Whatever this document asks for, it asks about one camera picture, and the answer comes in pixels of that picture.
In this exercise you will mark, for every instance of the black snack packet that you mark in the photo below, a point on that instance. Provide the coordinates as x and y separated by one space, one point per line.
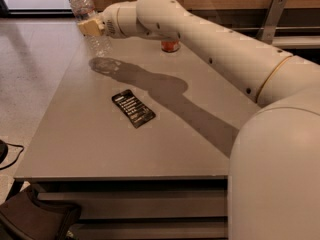
134 109

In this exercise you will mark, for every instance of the grey drawer cabinet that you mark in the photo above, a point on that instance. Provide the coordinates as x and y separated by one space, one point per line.
144 210

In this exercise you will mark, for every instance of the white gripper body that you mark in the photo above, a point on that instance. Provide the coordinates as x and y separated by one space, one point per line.
110 20

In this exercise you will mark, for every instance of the black bag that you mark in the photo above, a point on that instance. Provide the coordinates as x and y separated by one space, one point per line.
27 218

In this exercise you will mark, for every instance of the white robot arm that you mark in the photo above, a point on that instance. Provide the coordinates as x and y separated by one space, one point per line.
274 168

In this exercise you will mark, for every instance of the metal rail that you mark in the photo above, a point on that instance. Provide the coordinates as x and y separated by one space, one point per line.
294 29

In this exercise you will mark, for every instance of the clear plastic water bottle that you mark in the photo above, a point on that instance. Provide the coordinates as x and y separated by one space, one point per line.
99 46

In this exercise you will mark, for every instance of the grey metal bracket right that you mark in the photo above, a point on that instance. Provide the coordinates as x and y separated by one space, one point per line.
268 29

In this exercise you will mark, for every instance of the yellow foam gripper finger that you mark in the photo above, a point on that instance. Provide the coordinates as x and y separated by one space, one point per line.
91 27

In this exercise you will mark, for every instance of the orange soda can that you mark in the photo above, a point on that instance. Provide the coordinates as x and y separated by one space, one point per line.
170 46

